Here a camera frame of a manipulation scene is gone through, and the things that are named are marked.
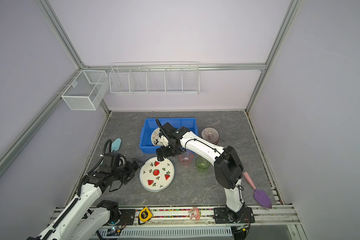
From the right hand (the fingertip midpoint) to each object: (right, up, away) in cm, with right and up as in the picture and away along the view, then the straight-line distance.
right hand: (165, 157), depth 83 cm
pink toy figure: (+17, -25, -11) cm, 32 cm away
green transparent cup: (+22, -6, +8) cm, 24 cm away
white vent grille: (+3, -33, -12) cm, 35 cm away
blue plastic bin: (-15, +5, +16) cm, 23 cm away
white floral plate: (-9, +9, +19) cm, 23 cm away
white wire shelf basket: (-10, +49, +17) cm, 53 cm away
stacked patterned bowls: (+28, +12, +13) cm, 33 cm away
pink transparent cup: (+12, -3, +10) cm, 16 cm away
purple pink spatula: (+53, -21, -2) cm, 57 cm away
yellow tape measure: (-9, -26, -9) cm, 29 cm away
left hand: (-13, -6, -3) cm, 15 cm away
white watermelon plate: (-6, -11, +2) cm, 13 cm away
